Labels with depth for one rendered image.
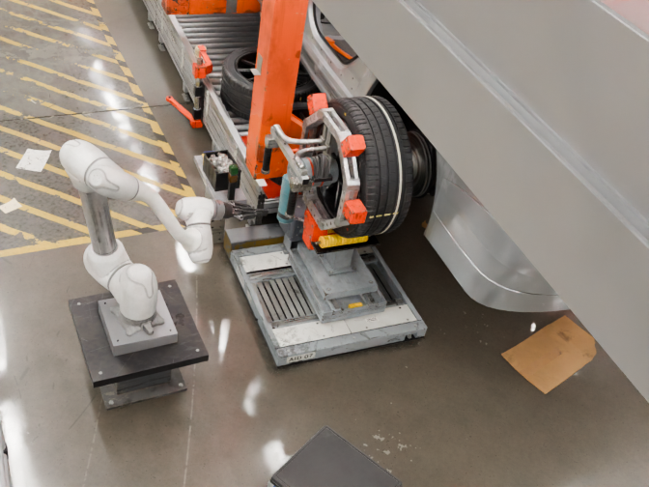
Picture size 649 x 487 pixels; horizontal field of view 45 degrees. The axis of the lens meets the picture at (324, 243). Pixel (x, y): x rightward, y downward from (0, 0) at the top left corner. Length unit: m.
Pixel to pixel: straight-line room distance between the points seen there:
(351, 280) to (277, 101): 0.98
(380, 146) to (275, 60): 0.68
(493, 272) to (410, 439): 0.96
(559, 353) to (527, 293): 1.21
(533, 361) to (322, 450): 1.52
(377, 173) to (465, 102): 3.06
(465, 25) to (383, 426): 3.43
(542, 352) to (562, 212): 4.05
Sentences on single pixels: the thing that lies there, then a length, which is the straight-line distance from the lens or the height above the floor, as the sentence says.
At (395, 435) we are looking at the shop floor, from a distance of 3.71.
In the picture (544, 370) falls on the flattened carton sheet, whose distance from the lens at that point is 4.26.
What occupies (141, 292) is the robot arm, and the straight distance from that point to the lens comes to 3.32.
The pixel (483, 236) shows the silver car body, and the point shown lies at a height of 1.05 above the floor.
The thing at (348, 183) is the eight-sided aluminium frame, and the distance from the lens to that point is 3.38.
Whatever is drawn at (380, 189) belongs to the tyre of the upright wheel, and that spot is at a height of 0.96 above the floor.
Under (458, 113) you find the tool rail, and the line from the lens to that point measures 0.35.
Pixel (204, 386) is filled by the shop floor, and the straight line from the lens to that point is 3.73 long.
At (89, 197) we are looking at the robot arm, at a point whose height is 0.99.
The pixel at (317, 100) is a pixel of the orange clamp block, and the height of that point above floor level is 1.10.
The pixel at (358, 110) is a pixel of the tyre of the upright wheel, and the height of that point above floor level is 1.18.
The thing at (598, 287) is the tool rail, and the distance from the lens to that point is 0.29.
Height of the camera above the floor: 2.91
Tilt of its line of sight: 40 degrees down
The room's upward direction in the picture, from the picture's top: 12 degrees clockwise
